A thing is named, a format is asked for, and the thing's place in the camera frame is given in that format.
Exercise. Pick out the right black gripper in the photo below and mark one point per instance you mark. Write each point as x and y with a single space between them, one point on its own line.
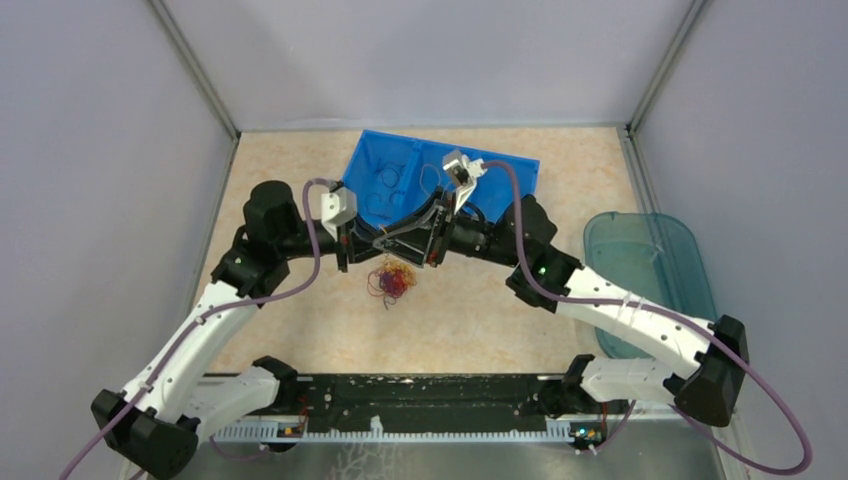
441 216

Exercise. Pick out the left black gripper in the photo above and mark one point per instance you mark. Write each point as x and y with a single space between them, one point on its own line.
356 242

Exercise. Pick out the aluminium corner post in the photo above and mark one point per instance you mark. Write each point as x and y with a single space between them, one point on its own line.
192 65
668 60

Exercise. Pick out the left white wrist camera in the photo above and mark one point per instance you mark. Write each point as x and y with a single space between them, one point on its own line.
337 209

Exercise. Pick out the teal transparent plastic tray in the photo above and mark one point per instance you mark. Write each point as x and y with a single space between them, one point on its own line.
652 255

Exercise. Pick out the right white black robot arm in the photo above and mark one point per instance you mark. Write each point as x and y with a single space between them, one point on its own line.
696 365

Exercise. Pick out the coloured wire ball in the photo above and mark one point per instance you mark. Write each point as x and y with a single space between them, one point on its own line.
390 281

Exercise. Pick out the left aluminium corner post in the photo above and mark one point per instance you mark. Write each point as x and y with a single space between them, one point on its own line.
192 65

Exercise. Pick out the right aluminium corner post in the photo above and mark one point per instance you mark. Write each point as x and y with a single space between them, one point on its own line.
668 60

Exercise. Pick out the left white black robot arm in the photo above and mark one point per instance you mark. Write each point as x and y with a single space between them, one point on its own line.
157 420

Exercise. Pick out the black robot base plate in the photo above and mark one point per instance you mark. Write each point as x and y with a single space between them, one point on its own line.
437 404

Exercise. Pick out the blue three-compartment plastic bin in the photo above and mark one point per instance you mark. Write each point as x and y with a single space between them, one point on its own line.
393 175

